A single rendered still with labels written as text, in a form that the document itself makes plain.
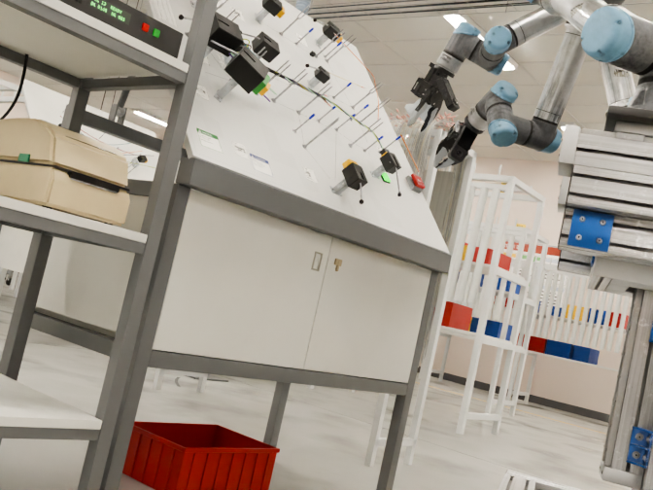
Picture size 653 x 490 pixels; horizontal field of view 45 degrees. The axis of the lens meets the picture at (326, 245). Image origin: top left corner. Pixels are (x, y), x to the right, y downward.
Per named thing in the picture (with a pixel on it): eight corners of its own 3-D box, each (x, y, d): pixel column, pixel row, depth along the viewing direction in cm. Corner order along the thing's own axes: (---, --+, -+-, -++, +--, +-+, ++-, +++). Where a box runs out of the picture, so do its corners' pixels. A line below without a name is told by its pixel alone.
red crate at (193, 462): (270, 494, 240) (280, 448, 242) (173, 500, 211) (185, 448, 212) (207, 466, 259) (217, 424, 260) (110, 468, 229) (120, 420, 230)
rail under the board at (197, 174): (448, 273, 273) (452, 255, 273) (189, 184, 184) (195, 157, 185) (434, 271, 276) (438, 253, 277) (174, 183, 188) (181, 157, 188)
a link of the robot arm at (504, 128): (534, 137, 218) (528, 110, 225) (499, 125, 215) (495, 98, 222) (518, 155, 224) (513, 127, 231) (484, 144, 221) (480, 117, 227)
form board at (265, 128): (188, 159, 186) (192, 155, 186) (114, -104, 235) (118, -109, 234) (445, 256, 275) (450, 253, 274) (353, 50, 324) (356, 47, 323)
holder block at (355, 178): (340, 214, 227) (365, 194, 222) (327, 181, 233) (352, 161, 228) (350, 218, 230) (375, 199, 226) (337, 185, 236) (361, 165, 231)
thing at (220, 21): (153, 31, 204) (188, -6, 197) (203, 58, 216) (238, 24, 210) (157, 50, 200) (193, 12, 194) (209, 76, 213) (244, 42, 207)
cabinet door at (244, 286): (303, 369, 228) (332, 236, 231) (153, 349, 187) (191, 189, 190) (298, 367, 229) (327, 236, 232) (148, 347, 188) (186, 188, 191)
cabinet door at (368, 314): (409, 383, 268) (433, 270, 272) (305, 369, 228) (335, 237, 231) (403, 382, 270) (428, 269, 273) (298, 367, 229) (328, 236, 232)
